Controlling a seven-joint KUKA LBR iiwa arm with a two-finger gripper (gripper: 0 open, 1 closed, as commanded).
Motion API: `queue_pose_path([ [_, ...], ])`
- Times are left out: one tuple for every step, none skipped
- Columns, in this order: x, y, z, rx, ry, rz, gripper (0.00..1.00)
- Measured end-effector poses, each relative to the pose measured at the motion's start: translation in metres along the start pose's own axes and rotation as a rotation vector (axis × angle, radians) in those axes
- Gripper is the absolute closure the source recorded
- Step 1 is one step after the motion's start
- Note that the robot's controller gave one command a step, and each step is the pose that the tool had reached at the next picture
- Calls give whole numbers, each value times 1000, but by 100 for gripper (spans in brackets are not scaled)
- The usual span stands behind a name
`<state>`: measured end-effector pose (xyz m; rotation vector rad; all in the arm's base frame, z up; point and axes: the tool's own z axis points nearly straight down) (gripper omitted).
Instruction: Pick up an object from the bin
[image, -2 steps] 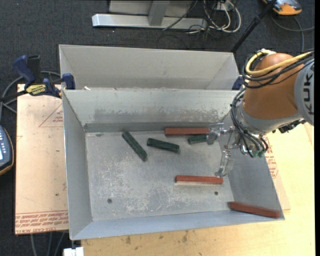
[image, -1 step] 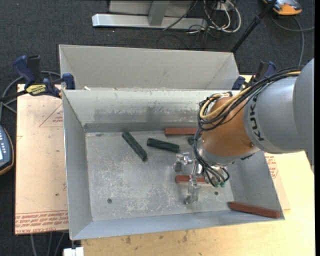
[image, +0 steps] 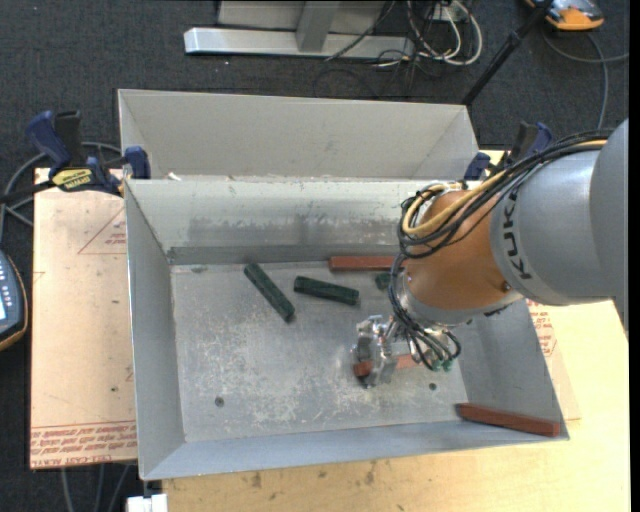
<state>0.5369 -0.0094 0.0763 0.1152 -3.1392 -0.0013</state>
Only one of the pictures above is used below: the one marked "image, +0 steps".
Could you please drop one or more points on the grey metal bin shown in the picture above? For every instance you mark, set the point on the grey metal bin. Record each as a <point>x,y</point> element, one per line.
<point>260,370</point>

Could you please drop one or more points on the red-brown block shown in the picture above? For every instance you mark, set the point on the red-brown block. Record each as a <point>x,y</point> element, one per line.
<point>406,362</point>
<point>362,263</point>
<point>507,419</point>

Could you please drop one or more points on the dark green flat block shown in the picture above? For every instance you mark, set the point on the dark green flat block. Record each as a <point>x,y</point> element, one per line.
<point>270,292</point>
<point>383,281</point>
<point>326,290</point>

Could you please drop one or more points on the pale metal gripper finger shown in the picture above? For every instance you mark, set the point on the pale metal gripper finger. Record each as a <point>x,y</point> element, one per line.
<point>361,353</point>
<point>384,364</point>

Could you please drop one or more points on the brown cardboard board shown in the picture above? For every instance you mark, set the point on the brown cardboard board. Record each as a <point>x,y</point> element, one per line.
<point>80,325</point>

